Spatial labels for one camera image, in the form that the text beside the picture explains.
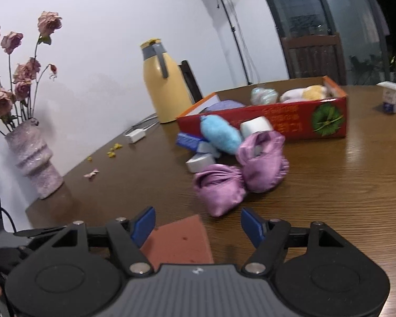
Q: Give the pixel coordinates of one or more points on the red cardboard box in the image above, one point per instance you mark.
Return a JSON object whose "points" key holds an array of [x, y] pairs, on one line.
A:
{"points": [[293, 120]]}

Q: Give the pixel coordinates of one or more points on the dried pink rose bouquet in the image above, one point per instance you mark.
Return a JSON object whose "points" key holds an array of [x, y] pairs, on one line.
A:
{"points": [[21, 76]]}

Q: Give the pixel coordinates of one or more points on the white power adapter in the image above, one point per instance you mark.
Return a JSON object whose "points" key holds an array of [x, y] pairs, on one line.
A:
{"points": [[137, 136]]}

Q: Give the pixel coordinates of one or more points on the fallen pink petal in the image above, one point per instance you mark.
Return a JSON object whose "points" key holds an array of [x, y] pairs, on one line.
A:
{"points": [[91, 174]]}

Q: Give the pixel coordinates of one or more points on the purple satin pouch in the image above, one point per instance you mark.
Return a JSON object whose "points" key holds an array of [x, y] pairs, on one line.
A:
{"points": [[264, 165], [217, 188]]}

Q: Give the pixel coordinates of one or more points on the yellow thermos jug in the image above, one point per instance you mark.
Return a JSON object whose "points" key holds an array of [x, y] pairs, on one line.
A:
{"points": [[166, 86]]}

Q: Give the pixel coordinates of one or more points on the yellow crumbs on table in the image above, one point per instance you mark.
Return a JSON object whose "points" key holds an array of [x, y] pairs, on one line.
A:
{"points": [[114, 150]]}

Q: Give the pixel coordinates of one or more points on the plastic bag bundle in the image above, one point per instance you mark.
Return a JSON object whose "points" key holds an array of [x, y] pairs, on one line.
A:
{"points": [[264, 95]]}

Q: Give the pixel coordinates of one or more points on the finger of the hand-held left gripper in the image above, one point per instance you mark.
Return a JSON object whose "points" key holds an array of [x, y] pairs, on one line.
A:
{"points": [[39, 231]]}

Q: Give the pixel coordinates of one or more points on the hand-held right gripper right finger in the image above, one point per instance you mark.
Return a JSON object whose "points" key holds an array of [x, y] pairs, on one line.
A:
{"points": [[252, 226]]}

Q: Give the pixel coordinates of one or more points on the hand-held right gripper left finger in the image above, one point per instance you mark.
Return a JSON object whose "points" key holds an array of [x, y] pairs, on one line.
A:
{"points": [[143, 226]]}

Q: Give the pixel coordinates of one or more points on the purple speckled ceramic vase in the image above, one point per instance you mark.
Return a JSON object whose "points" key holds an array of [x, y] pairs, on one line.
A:
{"points": [[36, 161]]}

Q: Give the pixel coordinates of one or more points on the pink sponge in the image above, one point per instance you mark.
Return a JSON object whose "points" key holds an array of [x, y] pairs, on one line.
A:
{"points": [[181, 241]]}

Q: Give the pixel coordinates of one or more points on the yellow plush toy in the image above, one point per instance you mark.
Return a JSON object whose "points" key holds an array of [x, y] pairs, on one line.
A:
{"points": [[313, 92]]}

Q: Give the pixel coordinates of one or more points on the small white yogurt cup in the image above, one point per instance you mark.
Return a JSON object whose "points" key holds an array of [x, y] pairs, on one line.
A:
{"points": [[391, 97]]}

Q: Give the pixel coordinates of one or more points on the black framed glass sliding door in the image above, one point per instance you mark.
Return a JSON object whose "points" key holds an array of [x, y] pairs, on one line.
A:
{"points": [[303, 6]]}

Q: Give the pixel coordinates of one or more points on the purple towel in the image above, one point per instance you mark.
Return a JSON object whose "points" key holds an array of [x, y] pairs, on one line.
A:
{"points": [[222, 105]]}

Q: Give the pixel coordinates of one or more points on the blue and white sponge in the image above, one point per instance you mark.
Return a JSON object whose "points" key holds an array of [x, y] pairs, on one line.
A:
{"points": [[188, 140]]}

